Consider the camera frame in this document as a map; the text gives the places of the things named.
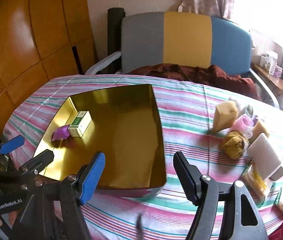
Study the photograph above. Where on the yellow sponge right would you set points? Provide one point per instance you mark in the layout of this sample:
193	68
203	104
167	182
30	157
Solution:
258	129

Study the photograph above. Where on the wooden wardrobe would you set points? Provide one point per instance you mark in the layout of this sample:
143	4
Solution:
39	41

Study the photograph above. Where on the beige tea box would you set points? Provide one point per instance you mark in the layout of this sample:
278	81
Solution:
277	174

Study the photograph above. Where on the small green white box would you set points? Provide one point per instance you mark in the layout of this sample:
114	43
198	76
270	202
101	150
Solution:
79	125

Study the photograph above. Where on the pink hair roller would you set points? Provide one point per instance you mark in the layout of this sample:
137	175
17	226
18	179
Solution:
244	124

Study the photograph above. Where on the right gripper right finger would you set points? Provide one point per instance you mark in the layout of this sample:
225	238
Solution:
189	177

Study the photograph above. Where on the white product boxes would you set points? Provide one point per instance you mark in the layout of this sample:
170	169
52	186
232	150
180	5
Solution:
269	63

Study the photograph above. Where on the wooden side table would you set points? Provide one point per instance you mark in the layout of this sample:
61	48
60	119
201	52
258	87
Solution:
275	81

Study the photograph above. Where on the yellow sponge left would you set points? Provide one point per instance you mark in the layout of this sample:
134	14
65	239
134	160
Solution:
225	115

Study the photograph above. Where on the grey bed rail right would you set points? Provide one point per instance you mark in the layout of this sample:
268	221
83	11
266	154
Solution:
267	95

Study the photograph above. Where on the tricolour headboard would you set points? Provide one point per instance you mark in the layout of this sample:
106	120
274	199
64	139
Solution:
185	39

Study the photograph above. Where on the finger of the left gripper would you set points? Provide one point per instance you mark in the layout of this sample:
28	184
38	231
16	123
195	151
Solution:
37	164
12	144

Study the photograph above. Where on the yellow patterned sock ball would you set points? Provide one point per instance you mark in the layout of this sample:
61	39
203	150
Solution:
234	144

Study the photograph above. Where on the striped bed sheet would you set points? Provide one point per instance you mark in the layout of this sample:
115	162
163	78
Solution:
186	111

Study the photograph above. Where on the yellow sponge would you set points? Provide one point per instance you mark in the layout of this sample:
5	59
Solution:
258	129
225	115

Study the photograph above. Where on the white bed rail left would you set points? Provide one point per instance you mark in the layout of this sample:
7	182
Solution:
103	63

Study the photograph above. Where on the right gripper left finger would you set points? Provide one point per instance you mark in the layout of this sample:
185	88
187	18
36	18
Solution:
90	177

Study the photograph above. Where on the gold lined storage box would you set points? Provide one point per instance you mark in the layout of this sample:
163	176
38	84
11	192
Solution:
125	126

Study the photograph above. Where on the dark red blanket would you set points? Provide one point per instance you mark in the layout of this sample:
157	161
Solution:
212	76

